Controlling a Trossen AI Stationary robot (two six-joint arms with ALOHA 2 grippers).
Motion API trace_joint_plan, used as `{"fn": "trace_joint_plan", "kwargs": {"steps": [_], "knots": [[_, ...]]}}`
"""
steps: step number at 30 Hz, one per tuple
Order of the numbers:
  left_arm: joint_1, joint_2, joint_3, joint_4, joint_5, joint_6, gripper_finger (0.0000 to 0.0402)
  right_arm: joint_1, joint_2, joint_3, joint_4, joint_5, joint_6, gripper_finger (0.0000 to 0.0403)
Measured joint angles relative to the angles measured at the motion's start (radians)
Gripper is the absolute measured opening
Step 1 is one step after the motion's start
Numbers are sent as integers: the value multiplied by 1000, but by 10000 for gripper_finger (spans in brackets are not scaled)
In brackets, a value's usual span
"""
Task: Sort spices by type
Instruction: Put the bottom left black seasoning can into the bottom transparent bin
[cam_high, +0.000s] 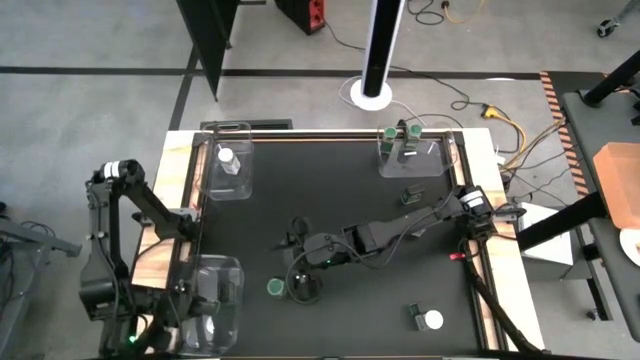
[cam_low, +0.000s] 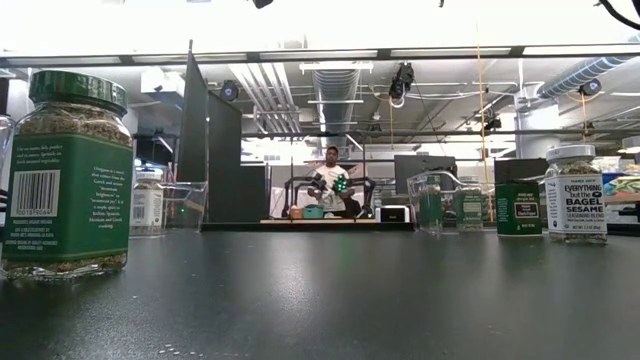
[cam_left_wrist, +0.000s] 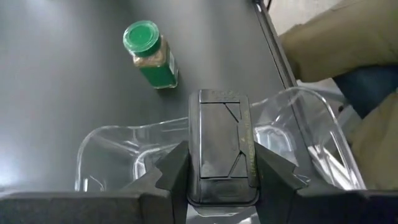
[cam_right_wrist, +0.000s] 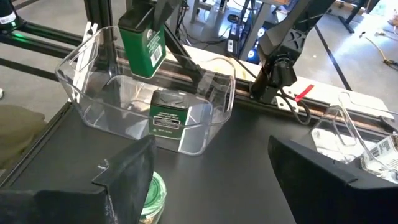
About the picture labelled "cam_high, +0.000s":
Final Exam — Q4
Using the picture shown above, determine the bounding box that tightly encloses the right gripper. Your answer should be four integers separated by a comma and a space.
272, 229, 355, 306

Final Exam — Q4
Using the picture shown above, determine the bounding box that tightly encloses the green-lid spice jar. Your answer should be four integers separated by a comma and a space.
380, 125, 400, 157
266, 278, 287, 300
403, 123, 424, 151

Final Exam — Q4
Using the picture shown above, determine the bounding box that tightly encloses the white-lid seasoning jar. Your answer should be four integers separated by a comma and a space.
217, 147, 242, 176
407, 302, 445, 332

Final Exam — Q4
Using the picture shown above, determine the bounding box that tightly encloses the clear plastic bin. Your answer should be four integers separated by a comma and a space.
164, 253, 245, 357
202, 121, 255, 201
377, 124, 459, 180

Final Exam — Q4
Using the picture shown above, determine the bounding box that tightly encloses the black table mat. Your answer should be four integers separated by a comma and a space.
192, 139, 489, 357

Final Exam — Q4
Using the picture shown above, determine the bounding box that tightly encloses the black floor box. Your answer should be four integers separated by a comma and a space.
199, 118, 294, 132

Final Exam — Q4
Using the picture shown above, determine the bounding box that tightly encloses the grey metal stand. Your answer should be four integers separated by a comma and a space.
0, 199, 84, 360

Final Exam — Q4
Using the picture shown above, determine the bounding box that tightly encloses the white pole base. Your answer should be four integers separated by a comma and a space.
348, 0, 406, 112

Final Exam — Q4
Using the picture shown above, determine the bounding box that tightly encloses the black partition panel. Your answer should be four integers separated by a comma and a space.
174, 0, 240, 103

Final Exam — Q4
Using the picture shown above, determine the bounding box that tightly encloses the white box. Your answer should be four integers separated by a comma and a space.
517, 202, 575, 269

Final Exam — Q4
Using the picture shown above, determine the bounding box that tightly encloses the black computer case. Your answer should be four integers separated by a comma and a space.
273, 0, 327, 36

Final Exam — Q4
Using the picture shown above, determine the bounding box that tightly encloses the black beam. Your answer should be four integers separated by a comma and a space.
516, 192, 609, 253

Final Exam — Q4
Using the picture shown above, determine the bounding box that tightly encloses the orange black striped strip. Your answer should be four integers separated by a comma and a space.
538, 71, 591, 199

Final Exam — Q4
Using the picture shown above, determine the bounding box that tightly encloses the grey side table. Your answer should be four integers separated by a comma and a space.
559, 69, 640, 346

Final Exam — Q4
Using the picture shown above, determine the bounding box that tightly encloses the orange plastic tub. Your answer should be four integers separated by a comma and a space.
592, 141, 640, 230

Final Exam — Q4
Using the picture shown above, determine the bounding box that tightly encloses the white plate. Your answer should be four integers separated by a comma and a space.
618, 227, 640, 269

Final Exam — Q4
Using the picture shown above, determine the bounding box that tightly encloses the black pole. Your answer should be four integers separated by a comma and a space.
582, 47, 640, 109

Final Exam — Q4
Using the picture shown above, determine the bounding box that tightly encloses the black caster wheel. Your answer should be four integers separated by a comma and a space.
595, 17, 620, 39

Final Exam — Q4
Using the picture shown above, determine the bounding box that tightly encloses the black table frame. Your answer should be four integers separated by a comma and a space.
112, 127, 546, 360

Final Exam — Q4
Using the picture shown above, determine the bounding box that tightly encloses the black cable sleeve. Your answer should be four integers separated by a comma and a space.
457, 237, 544, 357

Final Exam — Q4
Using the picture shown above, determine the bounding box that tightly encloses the coiled black cable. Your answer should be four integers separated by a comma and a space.
405, 0, 446, 26

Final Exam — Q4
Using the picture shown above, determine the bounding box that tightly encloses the orange cable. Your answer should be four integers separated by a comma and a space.
442, 0, 486, 25

